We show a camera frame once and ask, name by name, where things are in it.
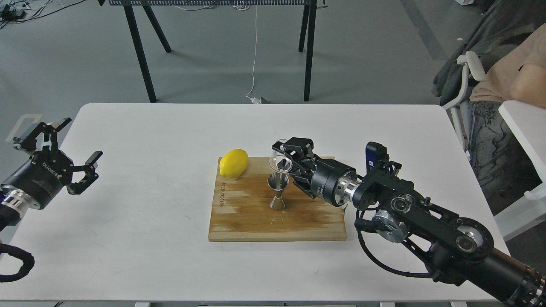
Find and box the floor cable bundle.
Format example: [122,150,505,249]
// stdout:
[0,0,86,29]

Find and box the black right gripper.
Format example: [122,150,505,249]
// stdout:
[283,137,357,207]

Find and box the white side table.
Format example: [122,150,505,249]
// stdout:
[495,101,546,241]

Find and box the black metal table frame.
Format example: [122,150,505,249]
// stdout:
[98,0,327,103]

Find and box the yellow lemon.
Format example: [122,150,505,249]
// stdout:
[219,148,249,179]

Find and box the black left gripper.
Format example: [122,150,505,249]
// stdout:
[1,117,103,210]

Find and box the steel double jigger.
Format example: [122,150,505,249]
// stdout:
[267,172,289,211]

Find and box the wooden cutting board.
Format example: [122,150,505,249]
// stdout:
[208,157,346,242]

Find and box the small clear glass cup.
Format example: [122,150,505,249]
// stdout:
[269,139,293,173]

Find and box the white office chair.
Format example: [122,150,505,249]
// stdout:
[443,51,487,152]

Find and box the white power cable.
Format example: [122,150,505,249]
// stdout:
[245,5,266,104]

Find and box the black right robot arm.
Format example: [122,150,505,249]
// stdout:
[272,137,545,307]

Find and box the seated person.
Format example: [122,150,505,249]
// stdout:
[433,0,545,214]

